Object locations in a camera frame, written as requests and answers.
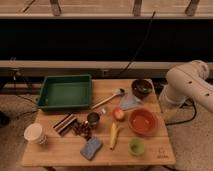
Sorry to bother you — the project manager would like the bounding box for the orange bowl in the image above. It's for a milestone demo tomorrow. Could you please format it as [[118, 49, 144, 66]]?
[[128, 108, 158, 136]]

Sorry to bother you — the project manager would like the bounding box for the blue grey cloth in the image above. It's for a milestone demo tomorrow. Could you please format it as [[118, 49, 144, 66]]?
[[119, 93, 140, 110]]

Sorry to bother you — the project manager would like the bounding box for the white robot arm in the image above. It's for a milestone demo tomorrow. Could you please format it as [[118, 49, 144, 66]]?
[[159, 60, 213, 121]]

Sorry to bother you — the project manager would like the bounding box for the blue sponge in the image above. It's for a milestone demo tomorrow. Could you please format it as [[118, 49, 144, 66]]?
[[80, 137, 103, 160]]

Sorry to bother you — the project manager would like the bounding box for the yellow banana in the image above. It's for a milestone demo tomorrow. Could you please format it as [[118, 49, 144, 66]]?
[[110, 123, 120, 150]]

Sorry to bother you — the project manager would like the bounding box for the red yellow apple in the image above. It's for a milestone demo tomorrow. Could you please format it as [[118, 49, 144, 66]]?
[[112, 107, 125, 121]]

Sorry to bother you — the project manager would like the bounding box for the green plastic cup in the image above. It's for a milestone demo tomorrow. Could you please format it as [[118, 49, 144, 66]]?
[[129, 138, 144, 156]]

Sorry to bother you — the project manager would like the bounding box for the green plastic tray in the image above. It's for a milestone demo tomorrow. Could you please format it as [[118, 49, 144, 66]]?
[[37, 74, 92, 112]]

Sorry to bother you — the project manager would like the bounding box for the dark red grapes bunch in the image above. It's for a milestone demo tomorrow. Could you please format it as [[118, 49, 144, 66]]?
[[72, 121, 92, 141]]

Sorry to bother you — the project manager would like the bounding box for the black cable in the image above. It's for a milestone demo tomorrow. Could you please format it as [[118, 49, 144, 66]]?
[[113, 10, 157, 78]]

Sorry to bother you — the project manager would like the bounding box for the white paper cup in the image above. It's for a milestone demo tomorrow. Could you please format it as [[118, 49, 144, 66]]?
[[24, 123, 47, 144]]

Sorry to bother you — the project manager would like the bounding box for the dark bowl with greens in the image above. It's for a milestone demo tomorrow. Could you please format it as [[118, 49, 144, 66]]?
[[131, 79, 153, 99]]

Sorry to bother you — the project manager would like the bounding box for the metal measuring cup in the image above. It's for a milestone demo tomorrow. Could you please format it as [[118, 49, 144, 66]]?
[[86, 109, 106, 129]]

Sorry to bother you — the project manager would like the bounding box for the pack of markers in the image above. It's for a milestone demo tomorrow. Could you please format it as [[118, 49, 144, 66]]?
[[53, 114, 77, 136]]

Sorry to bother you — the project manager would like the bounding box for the wooden handled brush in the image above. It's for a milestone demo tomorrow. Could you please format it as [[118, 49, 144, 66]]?
[[91, 88, 125, 109]]

